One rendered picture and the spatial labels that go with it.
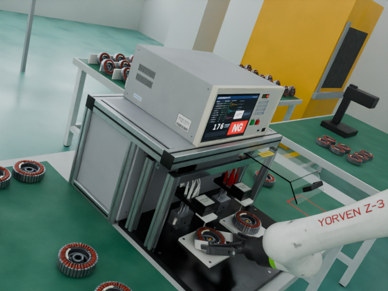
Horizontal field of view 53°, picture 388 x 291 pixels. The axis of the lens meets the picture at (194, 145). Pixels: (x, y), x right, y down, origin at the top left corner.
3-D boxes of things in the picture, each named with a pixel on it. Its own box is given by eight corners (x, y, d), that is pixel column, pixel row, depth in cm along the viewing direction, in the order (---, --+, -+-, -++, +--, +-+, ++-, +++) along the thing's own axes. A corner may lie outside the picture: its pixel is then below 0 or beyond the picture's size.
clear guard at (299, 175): (323, 190, 154) (330, 178, 152) (297, 204, 136) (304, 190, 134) (258, 150, 171) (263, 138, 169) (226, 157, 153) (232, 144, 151)
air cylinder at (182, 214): (190, 224, 147) (194, 212, 145) (176, 230, 141) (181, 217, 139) (180, 216, 149) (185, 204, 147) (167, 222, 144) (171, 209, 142)
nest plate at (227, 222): (268, 234, 158) (269, 231, 158) (248, 245, 147) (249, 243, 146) (239, 213, 166) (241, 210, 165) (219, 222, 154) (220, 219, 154)
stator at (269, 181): (275, 189, 202) (278, 183, 201) (255, 184, 200) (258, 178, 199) (269, 178, 213) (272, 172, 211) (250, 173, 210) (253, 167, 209)
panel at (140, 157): (227, 185, 185) (250, 129, 173) (117, 221, 135) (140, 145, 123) (225, 183, 186) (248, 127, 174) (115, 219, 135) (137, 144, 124)
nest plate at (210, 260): (234, 253, 140) (236, 250, 139) (209, 268, 128) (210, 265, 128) (204, 228, 147) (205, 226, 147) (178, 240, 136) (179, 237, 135)
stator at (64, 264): (97, 253, 121) (100, 244, 119) (93, 281, 111) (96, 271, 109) (59, 247, 118) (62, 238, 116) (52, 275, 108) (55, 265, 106)
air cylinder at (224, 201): (227, 209, 165) (231, 198, 163) (216, 213, 160) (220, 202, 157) (217, 202, 168) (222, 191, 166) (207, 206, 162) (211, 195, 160)
